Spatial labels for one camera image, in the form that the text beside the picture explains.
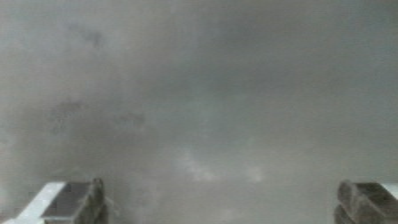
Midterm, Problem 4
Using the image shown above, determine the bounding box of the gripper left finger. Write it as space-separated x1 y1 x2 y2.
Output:
9 178 108 224

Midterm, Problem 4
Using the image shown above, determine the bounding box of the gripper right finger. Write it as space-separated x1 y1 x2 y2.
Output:
334 180 398 224

